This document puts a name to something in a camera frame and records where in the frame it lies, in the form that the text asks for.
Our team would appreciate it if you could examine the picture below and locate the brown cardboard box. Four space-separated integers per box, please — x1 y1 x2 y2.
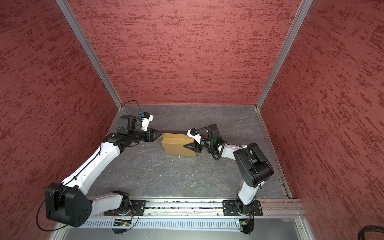
161 133 198 158

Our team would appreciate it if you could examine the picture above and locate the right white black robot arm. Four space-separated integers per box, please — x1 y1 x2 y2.
184 139 274 217

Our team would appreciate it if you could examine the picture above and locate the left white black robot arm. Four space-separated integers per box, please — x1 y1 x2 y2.
42 129 162 228

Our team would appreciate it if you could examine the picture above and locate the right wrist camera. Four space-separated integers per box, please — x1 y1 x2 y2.
187 125 222 145

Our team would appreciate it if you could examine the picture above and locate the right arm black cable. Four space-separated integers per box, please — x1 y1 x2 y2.
196 126 262 199

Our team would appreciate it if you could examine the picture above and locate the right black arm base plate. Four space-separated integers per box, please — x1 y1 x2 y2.
222 200 263 217

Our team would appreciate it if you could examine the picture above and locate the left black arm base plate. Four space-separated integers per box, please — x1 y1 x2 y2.
103 200 147 217

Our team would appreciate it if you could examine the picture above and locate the perforated metal cable tray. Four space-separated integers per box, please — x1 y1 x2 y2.
80 218 240 231

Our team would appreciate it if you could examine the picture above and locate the aluminium front rail frame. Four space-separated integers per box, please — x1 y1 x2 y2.
50 198 315 240

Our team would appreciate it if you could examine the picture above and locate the left aluminium corner post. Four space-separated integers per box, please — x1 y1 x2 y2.
55 0 124 111

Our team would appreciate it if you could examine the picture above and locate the aluminium corner post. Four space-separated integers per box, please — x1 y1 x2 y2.
55 0 124 111
254 0 314 111

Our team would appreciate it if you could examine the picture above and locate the right aluminium corner post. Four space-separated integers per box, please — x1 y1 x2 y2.
254 0 314 111

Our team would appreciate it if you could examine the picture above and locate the black cable bundle at corner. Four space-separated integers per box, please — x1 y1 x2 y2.
357 224 384 240

